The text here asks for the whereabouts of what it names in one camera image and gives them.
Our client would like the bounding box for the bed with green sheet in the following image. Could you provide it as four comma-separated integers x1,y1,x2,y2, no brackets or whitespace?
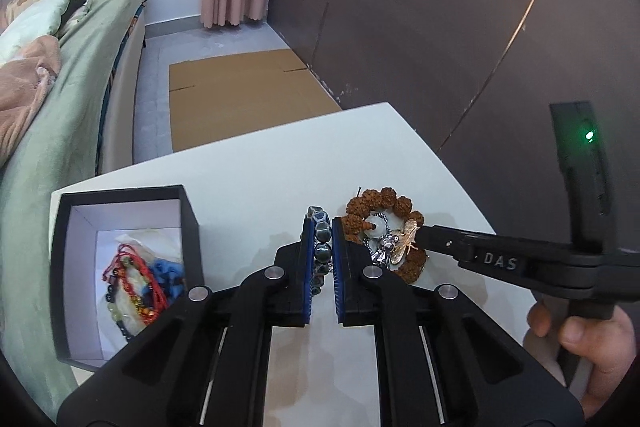
0,0,151,420

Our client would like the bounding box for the blue bead bracelet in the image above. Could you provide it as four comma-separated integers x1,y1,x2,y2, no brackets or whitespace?
142,257,186,304

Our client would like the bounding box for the brown seed bead bracelet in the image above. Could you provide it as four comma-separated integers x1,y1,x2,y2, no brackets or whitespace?
345,186,429,286

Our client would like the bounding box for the black jewelry box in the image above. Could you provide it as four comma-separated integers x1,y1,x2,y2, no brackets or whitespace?
49,185,207,371

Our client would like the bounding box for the white tissue paper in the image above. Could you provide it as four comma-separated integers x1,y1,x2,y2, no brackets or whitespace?
112,232,168,268

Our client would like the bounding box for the person's right hand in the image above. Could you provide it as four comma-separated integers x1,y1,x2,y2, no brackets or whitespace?
527,301,637,419

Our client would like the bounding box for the dark grey bead bracelet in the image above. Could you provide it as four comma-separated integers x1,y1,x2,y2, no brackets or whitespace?
306,205,335,296

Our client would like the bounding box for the flat cardboard sheet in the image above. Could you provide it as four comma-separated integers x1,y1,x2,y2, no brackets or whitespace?
168,49,344,154

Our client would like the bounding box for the green bead bracelet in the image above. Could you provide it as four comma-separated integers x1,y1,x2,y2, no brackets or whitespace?
104,286,137,339

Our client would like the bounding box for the red string bracelet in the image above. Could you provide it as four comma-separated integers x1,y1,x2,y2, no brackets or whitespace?
102,244,174,326

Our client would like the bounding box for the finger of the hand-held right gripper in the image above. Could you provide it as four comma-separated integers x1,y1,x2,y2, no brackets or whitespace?
414,223,577,297

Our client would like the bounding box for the light green quilt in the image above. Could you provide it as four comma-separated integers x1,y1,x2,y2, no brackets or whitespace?
0,0,94,68

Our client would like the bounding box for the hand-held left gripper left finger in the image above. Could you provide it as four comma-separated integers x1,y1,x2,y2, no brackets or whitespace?
57,217,317,427

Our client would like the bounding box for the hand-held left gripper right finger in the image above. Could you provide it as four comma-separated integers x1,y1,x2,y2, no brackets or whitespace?
332,217,586,427

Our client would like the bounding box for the gold insect pendant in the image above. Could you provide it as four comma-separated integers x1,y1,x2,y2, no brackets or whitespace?
390,217,426,266

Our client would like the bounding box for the silver bear charm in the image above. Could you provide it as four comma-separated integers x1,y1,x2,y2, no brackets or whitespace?
369,234,401,269

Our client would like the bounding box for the pink blanket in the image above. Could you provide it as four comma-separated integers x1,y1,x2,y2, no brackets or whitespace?
0,35,64,168

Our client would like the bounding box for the white jade ring pendant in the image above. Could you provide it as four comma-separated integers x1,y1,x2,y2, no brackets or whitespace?
366,214,394,239

